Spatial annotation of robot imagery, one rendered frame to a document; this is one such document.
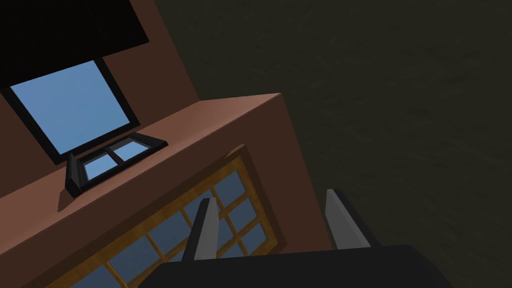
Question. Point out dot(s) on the small black framed window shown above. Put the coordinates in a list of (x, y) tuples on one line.
[(114, 160)]

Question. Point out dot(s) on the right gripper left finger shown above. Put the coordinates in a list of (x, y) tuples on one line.
[(207, 234)]

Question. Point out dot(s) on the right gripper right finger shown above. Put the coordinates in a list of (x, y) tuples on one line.
[(344, 226)]

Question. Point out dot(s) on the wooden framed window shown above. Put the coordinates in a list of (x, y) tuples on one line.
[(168, 236)]

